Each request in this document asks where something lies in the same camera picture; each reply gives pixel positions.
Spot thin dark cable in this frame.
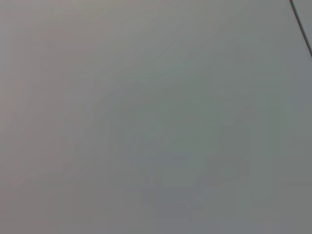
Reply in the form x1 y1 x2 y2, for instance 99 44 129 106
289 0 312 58

